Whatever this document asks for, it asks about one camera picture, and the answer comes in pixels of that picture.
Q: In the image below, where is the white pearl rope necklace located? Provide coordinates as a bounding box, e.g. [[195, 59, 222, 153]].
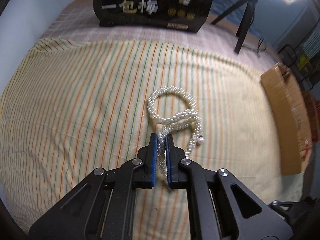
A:
[[146, 85, 205, 193]]

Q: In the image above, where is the cardboard box tray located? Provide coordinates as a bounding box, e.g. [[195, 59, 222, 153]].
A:
[[260, 62, 312, 176]]

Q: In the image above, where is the yellow striped bed sheet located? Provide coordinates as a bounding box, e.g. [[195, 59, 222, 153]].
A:
[[1, 38, 303, 233]]

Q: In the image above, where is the black clothes rack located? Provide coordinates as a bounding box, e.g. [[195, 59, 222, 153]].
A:
[[278, 25, 319, 90]]

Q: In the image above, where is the pink checked blanket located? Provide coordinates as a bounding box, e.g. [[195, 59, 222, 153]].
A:
[[42, 0, 281, 70]]

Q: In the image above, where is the black tripod stand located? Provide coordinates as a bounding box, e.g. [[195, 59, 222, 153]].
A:
[[211, 0, 258, 55]]

